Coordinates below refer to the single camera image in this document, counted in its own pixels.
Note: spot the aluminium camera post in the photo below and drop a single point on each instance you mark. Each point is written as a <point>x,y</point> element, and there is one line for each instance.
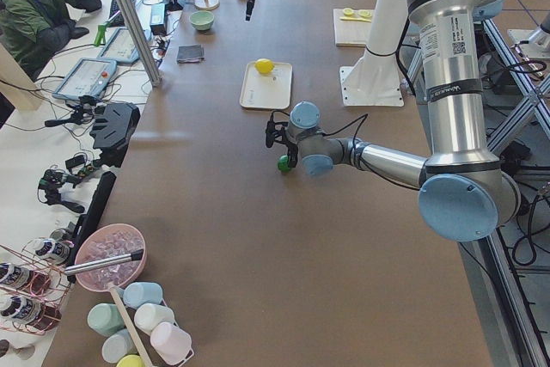
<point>135,29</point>

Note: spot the mint green bowl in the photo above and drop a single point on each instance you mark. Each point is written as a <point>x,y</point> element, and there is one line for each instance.
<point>202,20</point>

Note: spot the grey blue plastic cup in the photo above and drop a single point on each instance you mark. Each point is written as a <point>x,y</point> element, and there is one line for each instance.
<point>117,346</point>

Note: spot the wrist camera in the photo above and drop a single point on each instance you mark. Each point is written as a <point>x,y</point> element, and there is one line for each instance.
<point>275,130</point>

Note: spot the black device stand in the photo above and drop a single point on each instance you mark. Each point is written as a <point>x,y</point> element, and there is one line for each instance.
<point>114,124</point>

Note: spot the teach pendant tablet far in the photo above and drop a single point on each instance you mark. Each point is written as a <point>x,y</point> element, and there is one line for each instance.
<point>120,47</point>

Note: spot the wooden cutting board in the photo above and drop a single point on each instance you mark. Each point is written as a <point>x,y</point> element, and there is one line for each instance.
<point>351,31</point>

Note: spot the pink plastic cup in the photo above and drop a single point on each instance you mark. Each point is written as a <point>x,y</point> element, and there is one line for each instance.
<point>172,343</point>

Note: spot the yellow lemon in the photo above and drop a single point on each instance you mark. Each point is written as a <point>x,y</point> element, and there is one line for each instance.
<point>264,66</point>

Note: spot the cream rabbit tray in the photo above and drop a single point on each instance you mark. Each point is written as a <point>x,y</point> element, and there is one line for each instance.
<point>270,91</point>

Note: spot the white plastic cup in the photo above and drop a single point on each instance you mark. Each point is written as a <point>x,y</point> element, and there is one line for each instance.
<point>148,316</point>

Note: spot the copper wire rack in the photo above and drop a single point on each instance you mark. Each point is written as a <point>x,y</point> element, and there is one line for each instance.
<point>33,292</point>

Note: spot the pink ice bowl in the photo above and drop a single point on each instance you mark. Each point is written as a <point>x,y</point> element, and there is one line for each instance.
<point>111,241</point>

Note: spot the green plastic cup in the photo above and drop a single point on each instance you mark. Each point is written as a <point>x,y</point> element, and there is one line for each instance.
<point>105,319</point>

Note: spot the grey folded cloth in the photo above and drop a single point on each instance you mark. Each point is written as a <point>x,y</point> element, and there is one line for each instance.
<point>190,54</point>

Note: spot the yellow plastic cup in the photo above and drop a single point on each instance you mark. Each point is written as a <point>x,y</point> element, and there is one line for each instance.
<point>131,360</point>

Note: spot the teach pendant tablet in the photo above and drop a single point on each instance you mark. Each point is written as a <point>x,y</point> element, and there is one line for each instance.
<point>89,77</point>
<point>120,47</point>

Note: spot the teach pendant tablet near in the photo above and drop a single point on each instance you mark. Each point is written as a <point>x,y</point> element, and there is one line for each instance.
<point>89,77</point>

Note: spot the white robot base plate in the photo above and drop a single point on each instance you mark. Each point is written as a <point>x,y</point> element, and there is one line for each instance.
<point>370,88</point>

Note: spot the seated person green jacket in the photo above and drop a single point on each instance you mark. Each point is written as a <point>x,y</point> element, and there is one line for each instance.
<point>35,30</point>

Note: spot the green lime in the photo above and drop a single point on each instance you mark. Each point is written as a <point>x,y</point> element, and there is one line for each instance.
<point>283,164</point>

